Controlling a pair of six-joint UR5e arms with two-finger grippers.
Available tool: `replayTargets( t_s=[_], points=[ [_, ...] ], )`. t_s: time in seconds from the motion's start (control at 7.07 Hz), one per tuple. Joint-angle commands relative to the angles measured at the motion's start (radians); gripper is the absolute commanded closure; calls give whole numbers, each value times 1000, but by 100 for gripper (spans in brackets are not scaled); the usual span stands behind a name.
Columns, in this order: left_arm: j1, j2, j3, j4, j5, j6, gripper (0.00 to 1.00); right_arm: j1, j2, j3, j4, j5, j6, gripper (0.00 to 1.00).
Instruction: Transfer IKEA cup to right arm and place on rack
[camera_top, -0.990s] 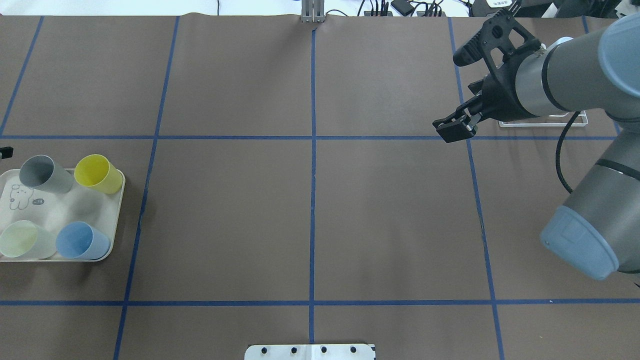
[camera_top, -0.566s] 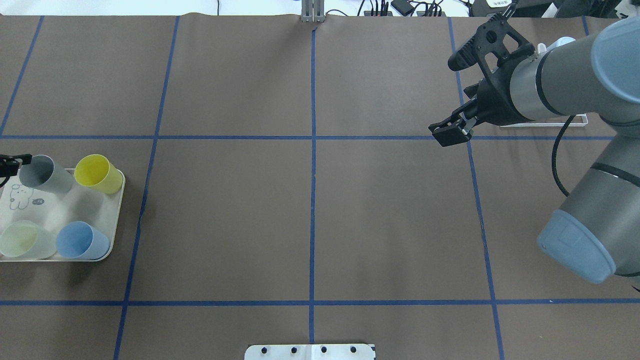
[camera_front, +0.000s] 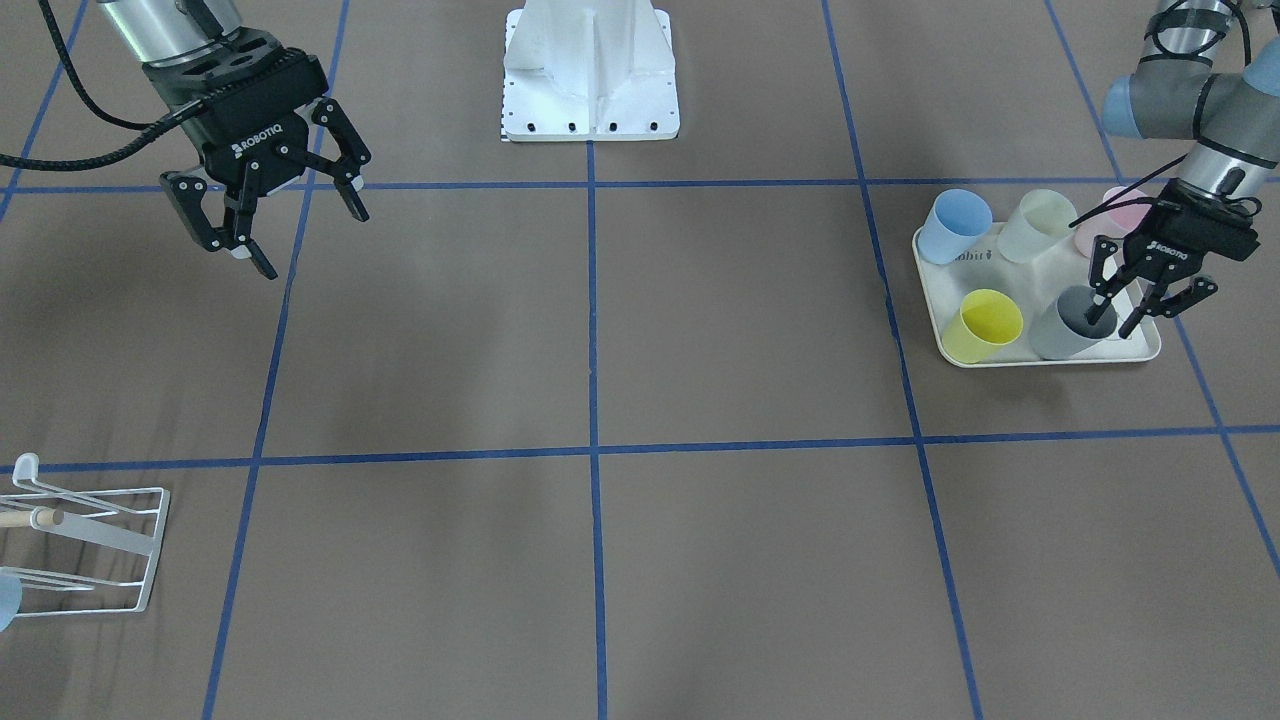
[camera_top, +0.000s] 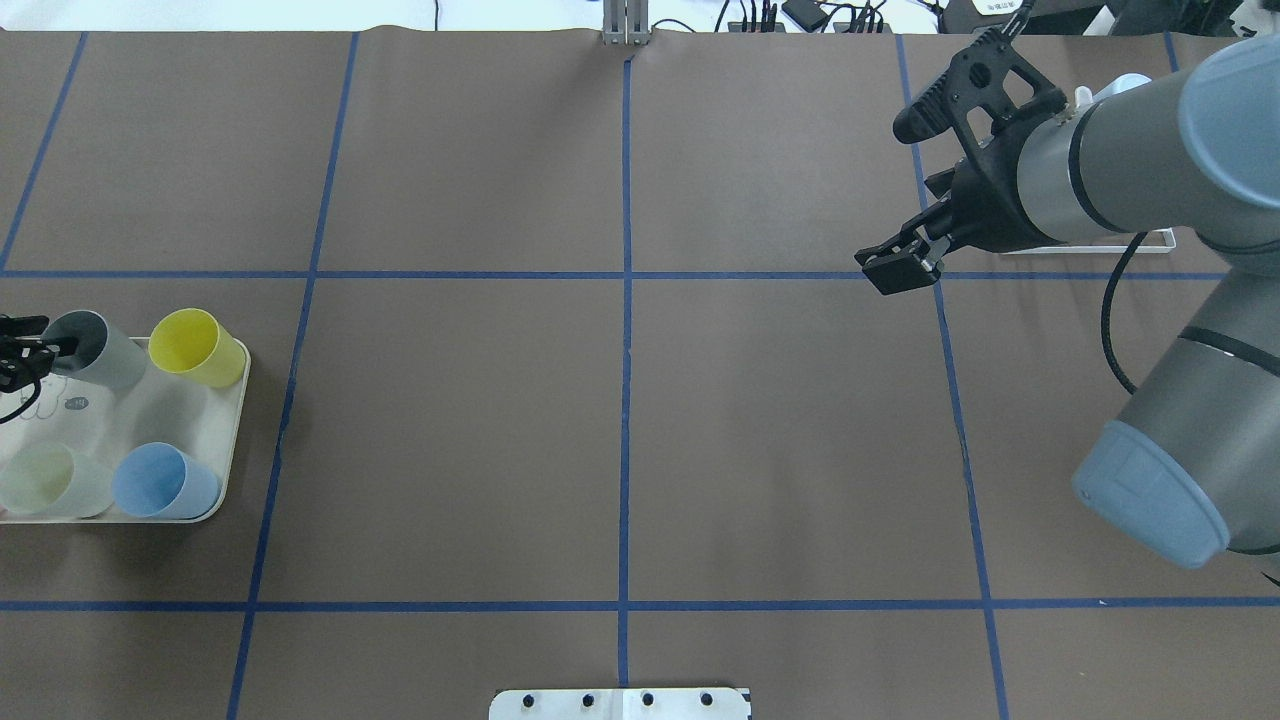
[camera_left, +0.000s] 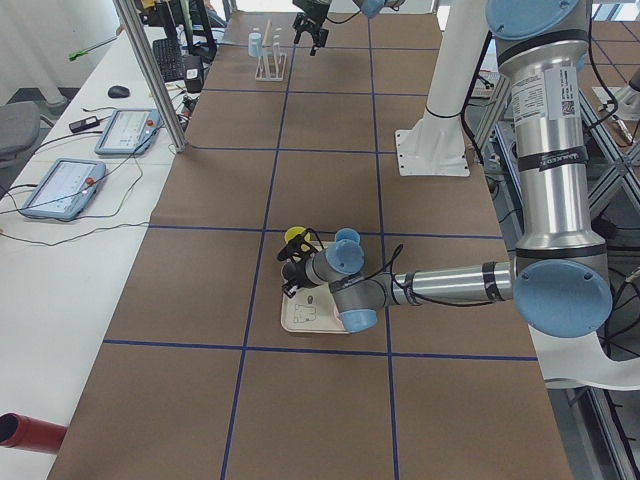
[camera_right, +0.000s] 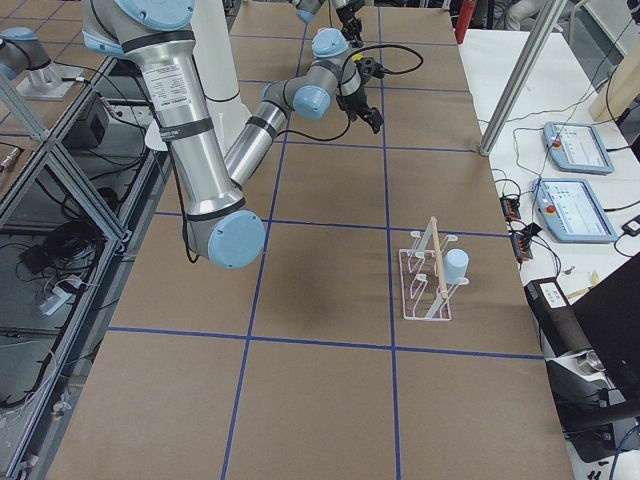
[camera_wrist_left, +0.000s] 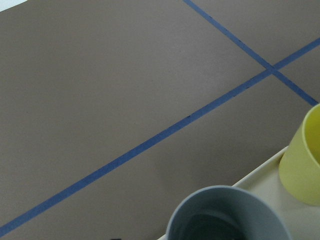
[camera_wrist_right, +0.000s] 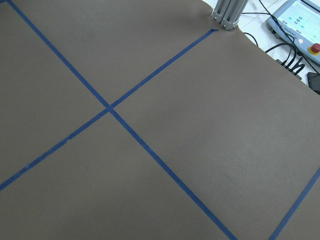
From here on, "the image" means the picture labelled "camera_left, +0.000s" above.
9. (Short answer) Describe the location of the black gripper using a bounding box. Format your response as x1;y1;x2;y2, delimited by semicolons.
292;0;331;56
277;228;319;298

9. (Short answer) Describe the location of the light blue cup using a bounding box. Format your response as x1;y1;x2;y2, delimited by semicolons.
247;31;262;58
334;228;361;246

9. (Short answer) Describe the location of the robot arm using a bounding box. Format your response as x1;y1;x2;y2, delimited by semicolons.
278;1;613;338
292;0;404;56

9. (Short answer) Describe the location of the yellow plastic cup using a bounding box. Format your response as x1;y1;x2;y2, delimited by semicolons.
284;226;310;244

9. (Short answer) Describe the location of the cream serving tray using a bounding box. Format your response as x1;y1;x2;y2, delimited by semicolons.
280;239;351;335

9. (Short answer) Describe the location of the black keyboard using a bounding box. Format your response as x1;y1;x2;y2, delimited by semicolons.
152;38;184;82

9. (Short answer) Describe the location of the black computer mouse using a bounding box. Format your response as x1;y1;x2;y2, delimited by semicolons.
107;85;130;99

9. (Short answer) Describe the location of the teach pendant far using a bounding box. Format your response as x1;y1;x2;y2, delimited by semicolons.
94;109;162;156

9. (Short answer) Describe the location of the teach pendant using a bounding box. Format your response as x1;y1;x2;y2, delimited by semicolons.
94;109;162;156
19;158;107;221

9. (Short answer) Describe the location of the teach pendant near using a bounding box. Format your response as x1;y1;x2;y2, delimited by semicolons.
19;158;107;221

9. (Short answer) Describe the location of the red fire extinguisher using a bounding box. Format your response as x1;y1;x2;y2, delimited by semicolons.
1;413;67;454

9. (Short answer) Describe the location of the white wire cup rack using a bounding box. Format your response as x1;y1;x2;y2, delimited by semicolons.
251;19;287;82

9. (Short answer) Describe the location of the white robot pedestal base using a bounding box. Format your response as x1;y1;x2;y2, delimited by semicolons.
395;0;489;177

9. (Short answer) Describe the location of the aluminium frame post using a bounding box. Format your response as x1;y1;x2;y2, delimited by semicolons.
113;0;187;153

